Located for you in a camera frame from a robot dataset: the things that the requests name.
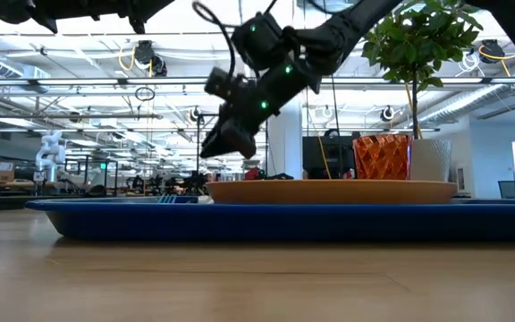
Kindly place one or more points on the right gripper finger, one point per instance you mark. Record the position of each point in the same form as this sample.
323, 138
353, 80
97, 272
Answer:
239, 141
210, 147

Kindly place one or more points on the orange round plate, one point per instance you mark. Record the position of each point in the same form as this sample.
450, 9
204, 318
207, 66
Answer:
329, 192

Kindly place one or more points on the orange faceted plastic cup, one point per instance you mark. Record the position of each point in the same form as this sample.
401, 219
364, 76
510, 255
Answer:
382, 156

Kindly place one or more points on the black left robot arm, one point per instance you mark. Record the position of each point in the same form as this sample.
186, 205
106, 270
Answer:
83, 6

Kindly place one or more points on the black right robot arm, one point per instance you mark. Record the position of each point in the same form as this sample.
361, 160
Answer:
338, 31

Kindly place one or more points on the blue plastic tray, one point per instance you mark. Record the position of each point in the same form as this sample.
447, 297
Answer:
284, 221

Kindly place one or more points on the black computer monitor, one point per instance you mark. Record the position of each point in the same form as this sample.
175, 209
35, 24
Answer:
324, 156

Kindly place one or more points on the green leafy plant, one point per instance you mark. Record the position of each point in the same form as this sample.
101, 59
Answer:
414, 44

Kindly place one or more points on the white plant pot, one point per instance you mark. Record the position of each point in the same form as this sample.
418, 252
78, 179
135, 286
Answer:
432, 158

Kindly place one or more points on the white floor appliance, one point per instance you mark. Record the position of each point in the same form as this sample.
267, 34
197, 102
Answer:
459, 179

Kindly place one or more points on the blue office chair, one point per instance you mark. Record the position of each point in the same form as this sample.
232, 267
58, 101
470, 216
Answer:
510, 190

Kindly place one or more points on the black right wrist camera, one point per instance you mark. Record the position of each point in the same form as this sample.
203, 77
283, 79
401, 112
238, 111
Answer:
224, 82

